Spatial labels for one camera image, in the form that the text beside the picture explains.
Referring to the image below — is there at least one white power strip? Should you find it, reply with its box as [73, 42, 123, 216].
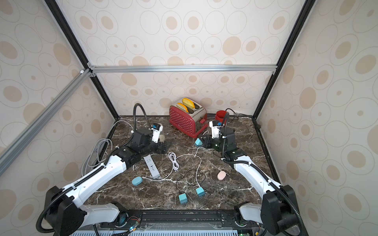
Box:
[143, 155, 160, 179]

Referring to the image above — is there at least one blue earbud case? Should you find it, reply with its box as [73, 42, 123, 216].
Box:
[132, 177, 143, 186]

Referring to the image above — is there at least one teal charger with white cable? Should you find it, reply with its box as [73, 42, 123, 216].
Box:
[142, 149, 205, 196]

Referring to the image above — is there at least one teal charger with black cable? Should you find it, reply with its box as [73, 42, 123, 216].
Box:
[176, 169, 205, 205]

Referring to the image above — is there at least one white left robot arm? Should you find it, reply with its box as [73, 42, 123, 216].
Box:
[36, 123, 167, 236]

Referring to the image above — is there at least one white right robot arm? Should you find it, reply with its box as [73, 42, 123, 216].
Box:
[195, 126, 307, 236]

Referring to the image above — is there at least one clear jar with rice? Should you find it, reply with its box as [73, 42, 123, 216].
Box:
[159, 131, 165, 143]

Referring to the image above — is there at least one red plastic cup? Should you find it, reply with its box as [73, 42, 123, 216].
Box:
[215, 110, 229, 123]

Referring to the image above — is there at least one pink earbud case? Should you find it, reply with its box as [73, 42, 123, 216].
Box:
[217, 171, 226, 181]

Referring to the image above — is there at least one red polka dot toaster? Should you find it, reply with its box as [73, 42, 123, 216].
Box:
[169, 97, 208, 138]

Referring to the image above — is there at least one yellow toast slice front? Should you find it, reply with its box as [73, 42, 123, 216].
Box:
[176, 103, 189, 113]

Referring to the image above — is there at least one yellow toast slice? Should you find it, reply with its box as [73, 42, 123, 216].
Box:
[176, 103, 189, 113]
[182, 98, 195, 109]

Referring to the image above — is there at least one yellow toast slice back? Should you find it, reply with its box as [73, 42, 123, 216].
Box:
[182, 98, 195, 109]

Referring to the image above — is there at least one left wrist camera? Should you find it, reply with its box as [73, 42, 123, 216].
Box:
[152, 123, 163, 143]

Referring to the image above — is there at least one toaster black power cord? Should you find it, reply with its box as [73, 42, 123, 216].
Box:
[225, 108, 252, 122]

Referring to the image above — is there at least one grey power strip cord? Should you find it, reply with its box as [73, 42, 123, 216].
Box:
[81, 119, 135, 185]

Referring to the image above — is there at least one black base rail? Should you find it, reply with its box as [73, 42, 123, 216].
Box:
[69, 208, 308, 236]

